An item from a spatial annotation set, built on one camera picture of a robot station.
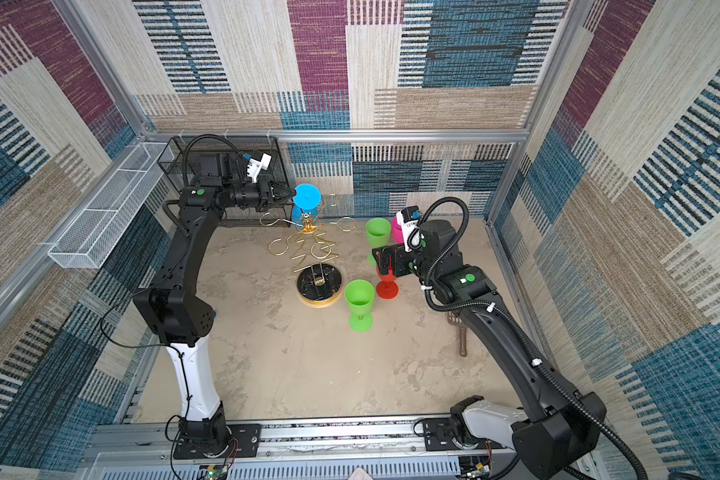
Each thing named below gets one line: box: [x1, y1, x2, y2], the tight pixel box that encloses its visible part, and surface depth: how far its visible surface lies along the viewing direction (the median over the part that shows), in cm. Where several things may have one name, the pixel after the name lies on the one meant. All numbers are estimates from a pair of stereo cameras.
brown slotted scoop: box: [447, 310, 468, 358], surface depth 91 cm
